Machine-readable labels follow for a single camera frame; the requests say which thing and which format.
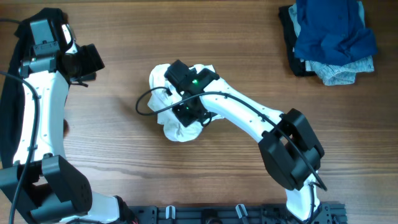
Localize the white t-shirt with black print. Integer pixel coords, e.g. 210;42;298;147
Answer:
148;60;222;142

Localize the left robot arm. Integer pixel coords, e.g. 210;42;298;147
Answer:
1;19;138;223

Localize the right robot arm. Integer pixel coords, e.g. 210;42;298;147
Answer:
164;60;327;223

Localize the black folded garment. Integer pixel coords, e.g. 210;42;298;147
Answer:
278;6;316;77

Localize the light blue denim garment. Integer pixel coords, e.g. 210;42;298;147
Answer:
287;1;374;86

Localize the dark blue shirt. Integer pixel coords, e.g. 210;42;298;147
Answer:
294;0;377;66

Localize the left white rail clip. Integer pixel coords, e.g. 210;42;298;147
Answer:
165;205;176;220

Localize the white rail clip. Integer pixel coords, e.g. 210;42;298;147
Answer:
165;205;176;220
235;203;249;224

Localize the right white rail clip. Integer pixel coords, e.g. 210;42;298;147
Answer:
235;203;249;224

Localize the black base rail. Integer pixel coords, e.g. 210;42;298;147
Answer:
130;202;348;224

